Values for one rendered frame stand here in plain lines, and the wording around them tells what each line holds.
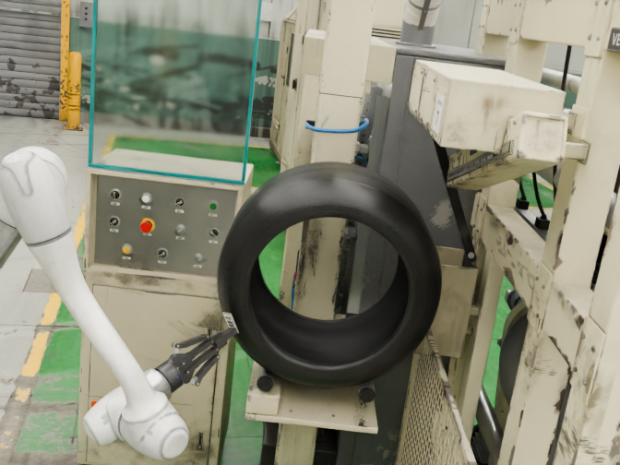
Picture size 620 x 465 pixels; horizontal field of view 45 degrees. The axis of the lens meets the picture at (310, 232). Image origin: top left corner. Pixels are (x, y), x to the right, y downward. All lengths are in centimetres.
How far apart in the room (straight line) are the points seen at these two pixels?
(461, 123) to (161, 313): 154
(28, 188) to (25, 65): 951
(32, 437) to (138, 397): 187
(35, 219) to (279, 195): 61
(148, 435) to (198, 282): 114
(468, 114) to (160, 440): 95
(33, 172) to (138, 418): 56
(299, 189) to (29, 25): 932
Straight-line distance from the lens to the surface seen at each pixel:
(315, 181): 189
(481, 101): 163
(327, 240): 230
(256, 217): 190
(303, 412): 216
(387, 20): 535
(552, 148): 157
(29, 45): 1105
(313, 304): 237
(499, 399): 280
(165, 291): 278
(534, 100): 165
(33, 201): 162
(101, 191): 277
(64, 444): 347
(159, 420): 170
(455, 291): 232
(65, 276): 169
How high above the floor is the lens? 189
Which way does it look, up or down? 17 degrees down
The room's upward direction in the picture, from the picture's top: 7 degrees clockwise
